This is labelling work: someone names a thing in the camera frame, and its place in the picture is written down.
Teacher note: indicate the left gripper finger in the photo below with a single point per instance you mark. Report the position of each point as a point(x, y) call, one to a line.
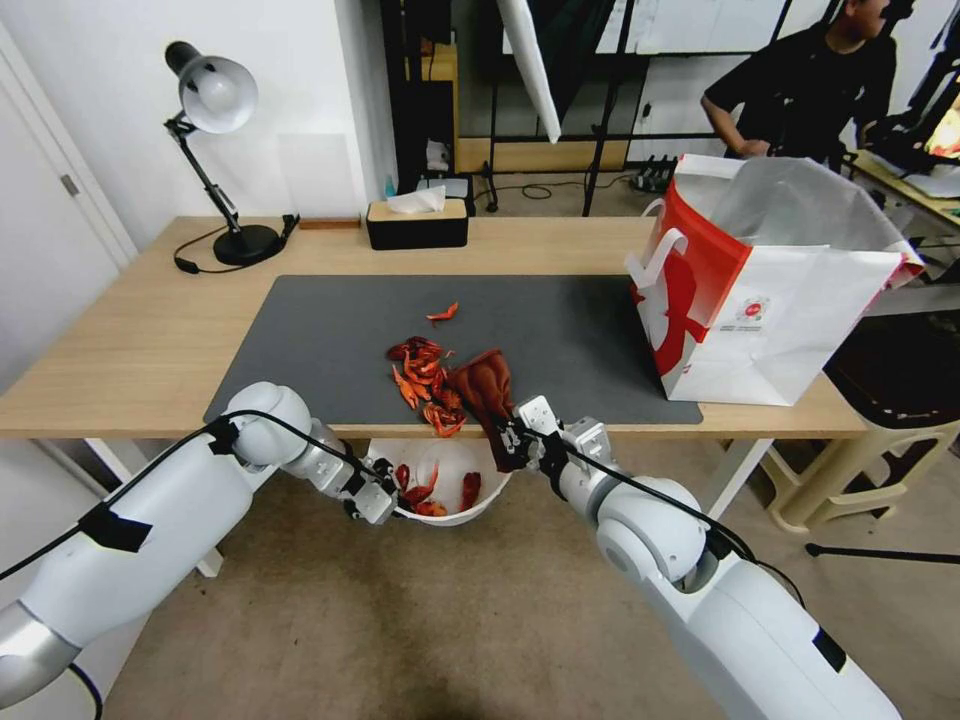
point(385, 471)
point(398, 496)

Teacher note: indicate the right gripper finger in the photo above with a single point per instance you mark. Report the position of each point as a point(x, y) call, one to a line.
point(519, 460)
point(508, 433)

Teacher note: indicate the brown towel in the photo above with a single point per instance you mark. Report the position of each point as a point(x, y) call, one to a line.
point(484, 382)

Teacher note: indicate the white round container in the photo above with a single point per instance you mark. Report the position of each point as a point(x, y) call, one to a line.
point(450, 459)

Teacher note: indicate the person's forearm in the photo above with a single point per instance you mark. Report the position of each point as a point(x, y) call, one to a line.
point(724, 124)

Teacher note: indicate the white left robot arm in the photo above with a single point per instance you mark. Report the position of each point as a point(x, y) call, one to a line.
point(150, 517)

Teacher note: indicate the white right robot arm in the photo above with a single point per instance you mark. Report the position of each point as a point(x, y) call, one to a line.
point(720, 600)

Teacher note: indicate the red shrimp shell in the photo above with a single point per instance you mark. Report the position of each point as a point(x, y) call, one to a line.
point(410, 384)
point(416, 495)
point(441, 381)
point(470, 486)
point(444, 421)
point(442, 314)
point(417, 349)

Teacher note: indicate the red white takeout bag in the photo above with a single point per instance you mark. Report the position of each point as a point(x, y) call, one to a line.
point(757, 337)

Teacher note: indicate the grey desk mat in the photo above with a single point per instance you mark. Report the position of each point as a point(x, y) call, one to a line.
point(337, 337)

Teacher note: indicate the black tissue box wooden lid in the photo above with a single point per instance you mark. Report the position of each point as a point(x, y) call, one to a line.
point(417, 229)

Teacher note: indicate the white tissue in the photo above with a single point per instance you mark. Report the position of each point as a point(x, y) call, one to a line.
point(417, 199)

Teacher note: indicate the beige plastic stool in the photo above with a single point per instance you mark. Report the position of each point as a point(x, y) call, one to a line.
point(840, 472)

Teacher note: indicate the black power strip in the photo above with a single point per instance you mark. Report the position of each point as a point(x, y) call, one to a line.
point(654, 174)

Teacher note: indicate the black tripod leg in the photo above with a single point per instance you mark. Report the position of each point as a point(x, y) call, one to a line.
point(877, 553)

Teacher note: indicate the black shelf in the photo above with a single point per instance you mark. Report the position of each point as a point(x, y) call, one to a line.
point(397, 90)

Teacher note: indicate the dark seat cushion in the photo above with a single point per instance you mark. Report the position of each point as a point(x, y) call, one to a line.
point(900, 367)

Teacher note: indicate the white reflector panel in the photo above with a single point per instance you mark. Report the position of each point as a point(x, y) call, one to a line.
point(534, 67)

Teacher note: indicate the black desk lamp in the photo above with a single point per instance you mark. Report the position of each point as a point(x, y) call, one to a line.
point(219, 94)

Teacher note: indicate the metal door hinge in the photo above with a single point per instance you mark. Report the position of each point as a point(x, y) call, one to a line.
point(69, 185)

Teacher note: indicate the person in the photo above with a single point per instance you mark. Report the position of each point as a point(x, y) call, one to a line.
point(814, 75)

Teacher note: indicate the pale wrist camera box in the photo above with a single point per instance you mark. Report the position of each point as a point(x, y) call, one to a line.
point(375, 506)
point(537, 415)

